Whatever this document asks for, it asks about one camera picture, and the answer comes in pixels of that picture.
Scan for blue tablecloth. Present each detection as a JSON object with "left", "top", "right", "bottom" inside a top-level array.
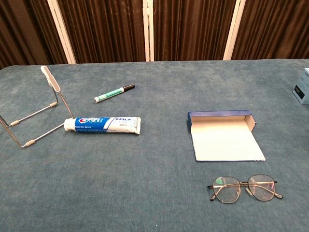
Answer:
[{"left": 0, "top": 58, "right": 309, "bottom": 232}]

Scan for Crest toothpaste tube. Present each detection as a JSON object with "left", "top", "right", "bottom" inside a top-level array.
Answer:
[{"left": 63, "top": 116, "right": 141, "bottom": 135}]

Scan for blue glasses case white lining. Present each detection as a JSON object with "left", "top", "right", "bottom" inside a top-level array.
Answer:
[{"left": 187, "top": 110, "right": 266, "bottom": 162}]

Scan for pale blue cardboard box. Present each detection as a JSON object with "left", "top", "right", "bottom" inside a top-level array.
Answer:
[{"left": 292, "top": 68, "right": 309, "bottom": 104}]

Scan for green white marker black cap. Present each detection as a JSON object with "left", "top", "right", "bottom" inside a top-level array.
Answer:
[{"left": 93, "top": 83, "right": 136, "bottom": 104}]

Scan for brown curtain panel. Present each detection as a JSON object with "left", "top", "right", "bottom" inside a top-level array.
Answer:
[
  {"left": 153, "top": 0, "right": 236, "bottom": 61},
  {"left": 0, "top": 0, "right": 67, "bottom": 70},
  {"left": 57, "top": 0, "right": 146, "bottom": 64},
  {"left": 231, "top": 0, "right": 309, "bottom": 60}
]

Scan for white frame post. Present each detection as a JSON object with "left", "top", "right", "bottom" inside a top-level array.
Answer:
[
  {"left": 47, "top": 0, "right": 77, "bottom": 64},
  {"left": 223, "top": 0, "right": 246, "bottom": 60},
  {"left": 142, "top": 0, "right": 155, "bottom": 62}
]

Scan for round wire-frame eyeglasses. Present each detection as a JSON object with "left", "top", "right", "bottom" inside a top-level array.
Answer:
[{"left": 207, "top": 174, "right": 283, "bottom": 203}]

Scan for metal wire display stand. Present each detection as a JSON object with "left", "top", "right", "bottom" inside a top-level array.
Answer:
[{"left": 0, "top": 65, "right": 74, "bottom": 148}]

